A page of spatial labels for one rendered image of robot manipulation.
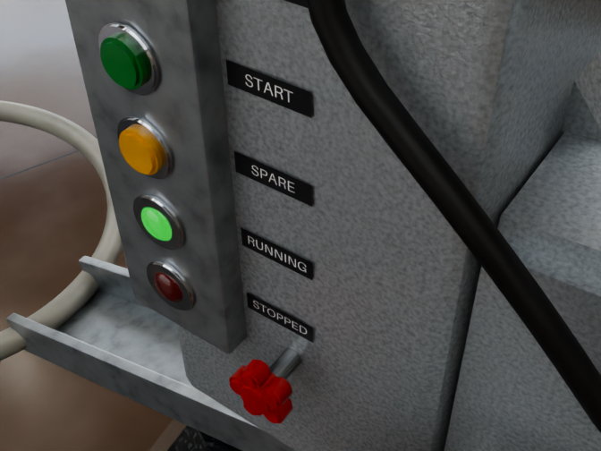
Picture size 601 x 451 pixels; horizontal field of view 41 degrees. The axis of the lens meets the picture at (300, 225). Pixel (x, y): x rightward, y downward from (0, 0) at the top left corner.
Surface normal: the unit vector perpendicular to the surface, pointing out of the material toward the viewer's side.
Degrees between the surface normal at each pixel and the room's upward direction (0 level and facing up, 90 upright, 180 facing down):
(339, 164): 90
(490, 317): 90
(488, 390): 90
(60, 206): 0
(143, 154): 90
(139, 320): 16
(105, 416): 0
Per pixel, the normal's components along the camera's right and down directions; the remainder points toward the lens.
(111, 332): -0.24, -0.80
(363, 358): -0.58, 0.57
